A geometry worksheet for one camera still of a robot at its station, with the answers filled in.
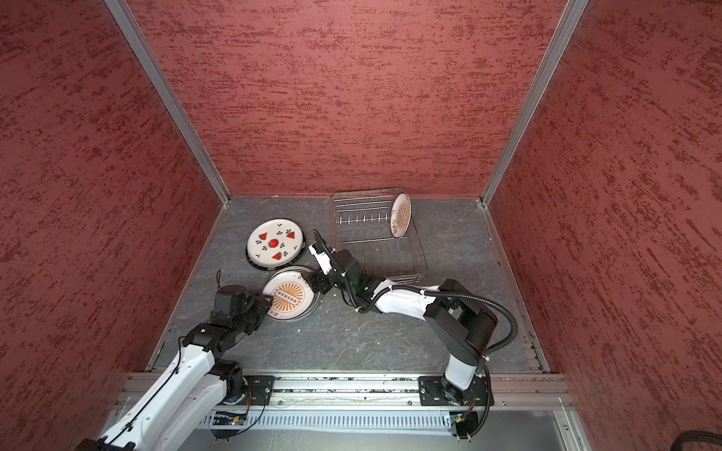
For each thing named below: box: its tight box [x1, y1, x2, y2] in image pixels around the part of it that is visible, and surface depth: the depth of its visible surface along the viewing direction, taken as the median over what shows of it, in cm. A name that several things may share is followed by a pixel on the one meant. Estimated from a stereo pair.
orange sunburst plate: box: [262, 269, 317, 321], surface depth 91 cm
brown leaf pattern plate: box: [390, 191, 412, 240], surface depth 108 cm
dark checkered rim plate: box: [246, 217, 307, 272], surface depth 105 cm
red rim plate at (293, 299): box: [262, 264, 323, 323], surface depth 91 cm
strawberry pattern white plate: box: [247, 218, 305, 267], surface depth 105 cm
